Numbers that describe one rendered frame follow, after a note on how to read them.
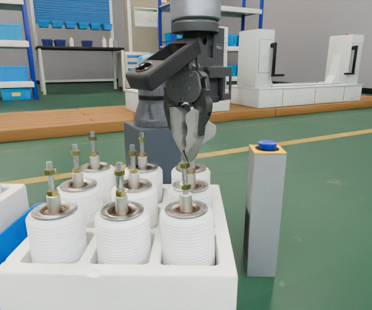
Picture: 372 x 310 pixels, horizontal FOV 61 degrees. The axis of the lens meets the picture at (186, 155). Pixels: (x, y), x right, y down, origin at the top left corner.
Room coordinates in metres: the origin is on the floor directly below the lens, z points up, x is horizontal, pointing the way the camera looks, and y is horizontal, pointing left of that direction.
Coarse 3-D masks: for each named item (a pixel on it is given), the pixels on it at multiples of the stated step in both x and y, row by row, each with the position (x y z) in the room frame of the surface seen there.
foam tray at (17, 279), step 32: (224, 224) 0.59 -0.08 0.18; (96, 256) 0.50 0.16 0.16; (160, 256) 0.48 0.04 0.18; (224, 256) 0.47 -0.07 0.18; (0, 288) 0.43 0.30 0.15; (32, 288) 0.43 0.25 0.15; (64, 288) 0.43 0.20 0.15; (96, 288) 0.43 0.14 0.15; (128, 288) 0.42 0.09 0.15; (160, 288) 0.42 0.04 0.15; (192, 288) 0.42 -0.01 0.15; (224, 288) 0.42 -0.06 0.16
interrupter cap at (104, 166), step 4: (84, 164) 0.76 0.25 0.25; (88, 164) 0.76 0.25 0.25; (100, 164) 0.76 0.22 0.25; (104, 164) 0.76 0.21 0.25; (108, 164) 0.76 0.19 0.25; (84, 168) 0.73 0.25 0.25; (88, 168) 0.74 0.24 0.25; (100, 168) 0.74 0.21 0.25; (104, 168) 0.73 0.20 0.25; (108, 168) 0.73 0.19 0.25; (88, 172) 0.70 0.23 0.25; (92, 172) 0.70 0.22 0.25
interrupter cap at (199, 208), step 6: (168, 204) 0.52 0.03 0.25; (174, 204) 0.52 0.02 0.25; (192, 204) 0.52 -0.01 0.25; (198, 204) 0.52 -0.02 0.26; (204, 204) 0.52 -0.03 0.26; (168, 210) 0.50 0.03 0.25; (174, 210) 0.50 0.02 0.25; (192, 210) 0.50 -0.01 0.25; (198, 210) 0.49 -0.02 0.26; (204, 210) 0.49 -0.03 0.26; (174, 216) 0.47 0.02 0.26; (180, 216) 0.47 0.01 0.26; (186, 216) 0.47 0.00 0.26; (192, 216) 0.47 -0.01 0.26; (198, 216) 0.47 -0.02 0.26
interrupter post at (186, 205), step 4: (188, 192) 0.51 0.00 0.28; (180, 196) 0.50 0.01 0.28; (184, 196) 0.50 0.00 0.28; (188, 196) 0.50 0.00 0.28; (180, 200) 0.50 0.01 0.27; (184, 200) 0.50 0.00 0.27; (188, 200) 0.50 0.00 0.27; (180, 204) 0.50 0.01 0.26; (184, 204) 0.50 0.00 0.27; (188, 204) 0.50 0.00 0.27; (180, 208) 0.50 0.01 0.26; (184, 208) 0.50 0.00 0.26; (188, 208) 0.50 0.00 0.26; (192, 208) 0.50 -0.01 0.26
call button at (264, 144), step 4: (264, 140) 0.70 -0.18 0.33; (268, 140) 0.70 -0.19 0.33; (260, 144) 0.68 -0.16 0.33; (264, 144) 0.67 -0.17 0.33; (268, 144) 0.67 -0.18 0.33; (272, 144) 0.67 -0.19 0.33; (276, 144) 0.68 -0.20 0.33; (264, 148) 0.68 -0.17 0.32; (268, 148) 0.67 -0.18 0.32; (272, 148) 0.67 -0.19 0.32
